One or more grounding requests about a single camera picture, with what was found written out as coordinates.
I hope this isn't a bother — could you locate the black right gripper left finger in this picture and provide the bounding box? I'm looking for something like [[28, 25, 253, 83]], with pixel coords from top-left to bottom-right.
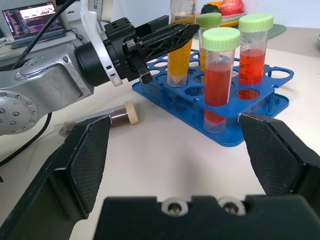
[[0, 115, 112, 240]]

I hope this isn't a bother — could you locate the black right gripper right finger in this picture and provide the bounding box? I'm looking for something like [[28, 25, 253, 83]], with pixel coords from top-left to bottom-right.
[[238, 112, 320, 216]]

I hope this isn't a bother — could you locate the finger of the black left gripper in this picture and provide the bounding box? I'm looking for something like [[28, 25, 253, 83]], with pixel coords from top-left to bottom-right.
[[136, 22, 201, 64], [134, 14, 171, 38]]

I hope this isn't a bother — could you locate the green-capped yellow liquid test tube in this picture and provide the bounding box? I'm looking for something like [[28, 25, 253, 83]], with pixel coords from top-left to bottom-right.
[[195, 12, 223, 83]]

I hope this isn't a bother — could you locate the blue test tube rack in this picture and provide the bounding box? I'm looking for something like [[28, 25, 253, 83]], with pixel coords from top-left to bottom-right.
[[131, 48, 295, 147]]

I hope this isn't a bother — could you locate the cream-capped brown liquid test tube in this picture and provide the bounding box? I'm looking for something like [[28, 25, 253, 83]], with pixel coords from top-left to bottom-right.
[[58, 100, 140, 137]]

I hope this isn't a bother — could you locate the green-capped red liquid test tube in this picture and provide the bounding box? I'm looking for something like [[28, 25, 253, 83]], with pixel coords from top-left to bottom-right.
[[237, 12, 275, 101], [201, 26, 241, 133]]

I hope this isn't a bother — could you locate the black and orange toy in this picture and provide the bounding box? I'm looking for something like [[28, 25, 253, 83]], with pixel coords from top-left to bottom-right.
[[201, 1, 223, 15]]

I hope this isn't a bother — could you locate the light green plate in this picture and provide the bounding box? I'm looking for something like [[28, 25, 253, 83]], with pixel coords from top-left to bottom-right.
[[219, 9, 247, 28]]

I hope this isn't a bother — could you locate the red toy fruit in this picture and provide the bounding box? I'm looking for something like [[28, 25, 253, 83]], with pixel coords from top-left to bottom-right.
[[219, 0, 245, 17]]

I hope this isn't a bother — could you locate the open grey laptop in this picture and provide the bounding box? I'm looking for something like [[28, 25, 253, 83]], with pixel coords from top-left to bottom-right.
[[1, 1, 68, 50]]

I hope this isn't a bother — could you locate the dark green mat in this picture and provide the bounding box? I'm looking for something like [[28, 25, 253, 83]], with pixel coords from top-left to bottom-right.
[[266, 23, 286, 40]]

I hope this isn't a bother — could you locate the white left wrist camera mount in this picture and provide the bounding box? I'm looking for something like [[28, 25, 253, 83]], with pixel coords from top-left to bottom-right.
[[79, 0, 124, 87]]

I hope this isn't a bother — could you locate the thin black laptop cable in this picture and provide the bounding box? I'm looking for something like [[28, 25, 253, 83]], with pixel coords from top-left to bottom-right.
[[65, 27, 85, 42]]

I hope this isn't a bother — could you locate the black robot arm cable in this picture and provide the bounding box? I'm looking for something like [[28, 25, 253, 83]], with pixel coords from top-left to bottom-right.
[[0, 0, 77, 168]]

